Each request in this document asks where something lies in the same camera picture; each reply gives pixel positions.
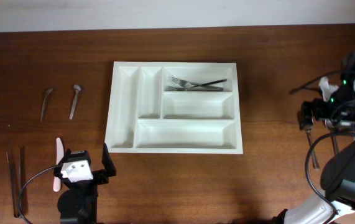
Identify metal fork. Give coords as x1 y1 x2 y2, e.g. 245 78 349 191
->
192 79 228 88
171 77 198 88
165 86 224 91

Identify right small metal teaspoon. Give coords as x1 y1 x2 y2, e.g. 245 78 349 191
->
69 84 83 119

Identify white plastic knife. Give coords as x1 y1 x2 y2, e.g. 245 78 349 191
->
53 138 64 192

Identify left small metal teaspoon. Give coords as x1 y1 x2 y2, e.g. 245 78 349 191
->
40 88 53 122

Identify small metal teaspoon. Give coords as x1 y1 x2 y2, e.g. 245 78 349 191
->
69 84 83 119
40 88 53 122

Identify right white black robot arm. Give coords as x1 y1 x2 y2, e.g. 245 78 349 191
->
271 51 355 224

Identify black camera cable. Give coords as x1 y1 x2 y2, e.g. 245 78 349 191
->
288 70 355 223
17 164 63 224

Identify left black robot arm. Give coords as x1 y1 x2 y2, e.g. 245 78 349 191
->
53 144 116 224

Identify metal tablespoon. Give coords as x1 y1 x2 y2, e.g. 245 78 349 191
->
304 129 321 171
325 120 339 155

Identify right black camera cable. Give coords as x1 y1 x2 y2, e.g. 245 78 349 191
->
288 70 355 223

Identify left black camera cable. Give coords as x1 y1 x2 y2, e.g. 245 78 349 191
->
17 164 63 224

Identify metal tweezers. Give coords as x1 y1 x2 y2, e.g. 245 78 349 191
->
6 147 23 218

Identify white plastic cutlery tray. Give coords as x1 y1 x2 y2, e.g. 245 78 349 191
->
104 62 243 154

